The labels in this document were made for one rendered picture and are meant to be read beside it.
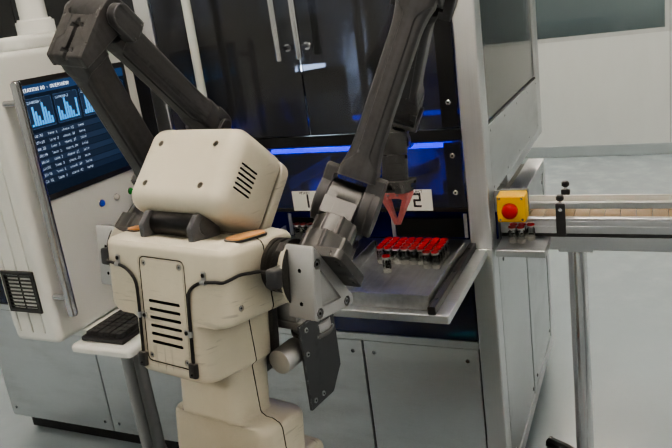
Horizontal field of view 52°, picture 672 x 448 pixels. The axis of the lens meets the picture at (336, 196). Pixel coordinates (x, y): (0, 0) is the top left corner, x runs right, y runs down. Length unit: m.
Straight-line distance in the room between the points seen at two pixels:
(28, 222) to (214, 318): 0.92
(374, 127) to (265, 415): 0.52
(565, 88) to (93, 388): 4.78
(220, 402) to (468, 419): 1.09
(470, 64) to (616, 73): 4.65
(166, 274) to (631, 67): 5.57
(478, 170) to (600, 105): 4.65
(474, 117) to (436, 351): 0.69
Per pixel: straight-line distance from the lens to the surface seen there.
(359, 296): 1.61
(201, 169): 1.08
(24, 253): 1.92
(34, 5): 2.02
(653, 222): 1.92
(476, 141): 1.80
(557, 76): 6.41
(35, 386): 3.13
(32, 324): 2.01
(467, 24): 1.76
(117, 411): 2.87
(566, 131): 6.49
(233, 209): 1.06
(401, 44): 1.08
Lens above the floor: 1.55
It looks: 15 degrees down
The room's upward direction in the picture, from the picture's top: 8 degrees counter-clockwise
